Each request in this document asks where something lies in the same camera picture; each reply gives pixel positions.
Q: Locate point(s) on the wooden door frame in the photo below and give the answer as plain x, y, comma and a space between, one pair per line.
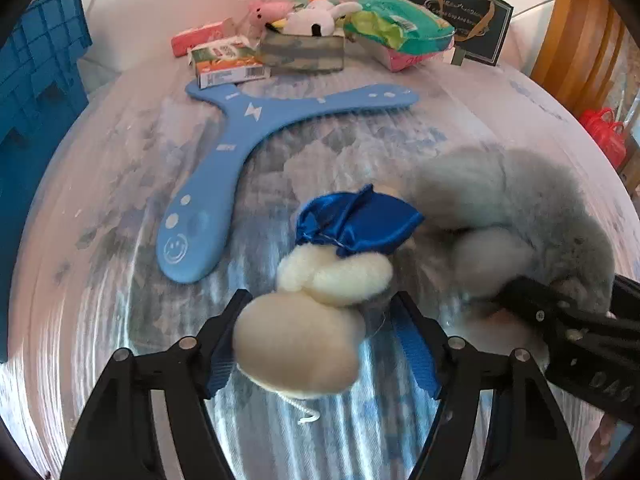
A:
576, 61

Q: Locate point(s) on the camouflage fabric box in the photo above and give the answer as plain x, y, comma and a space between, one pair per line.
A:
302, 53

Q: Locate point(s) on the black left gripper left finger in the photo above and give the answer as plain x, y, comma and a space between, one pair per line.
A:
116, 437

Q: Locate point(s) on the pink tissue pack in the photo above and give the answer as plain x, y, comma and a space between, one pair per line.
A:
184, 41

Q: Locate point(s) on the black coffee cup gift bag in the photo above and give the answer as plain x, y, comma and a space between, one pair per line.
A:
481, 25

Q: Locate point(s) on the blue plastic crate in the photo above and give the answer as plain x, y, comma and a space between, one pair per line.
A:
41, 97

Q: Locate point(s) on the green plastic wipes pack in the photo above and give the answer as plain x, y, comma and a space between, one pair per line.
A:
399, 33

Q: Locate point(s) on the red plastic bag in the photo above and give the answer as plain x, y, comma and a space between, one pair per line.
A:
607, 133

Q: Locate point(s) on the blue boomerang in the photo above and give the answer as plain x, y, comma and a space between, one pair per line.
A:
196, 224

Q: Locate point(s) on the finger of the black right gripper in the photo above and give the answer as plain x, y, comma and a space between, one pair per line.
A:
591, 356

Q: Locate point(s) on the grey white plush toy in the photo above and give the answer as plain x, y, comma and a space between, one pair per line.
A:
490, 216

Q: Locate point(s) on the pink pig plush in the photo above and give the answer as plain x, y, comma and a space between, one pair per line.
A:
262, 12

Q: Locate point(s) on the green orange medicine box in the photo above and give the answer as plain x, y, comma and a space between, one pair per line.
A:
226, 61

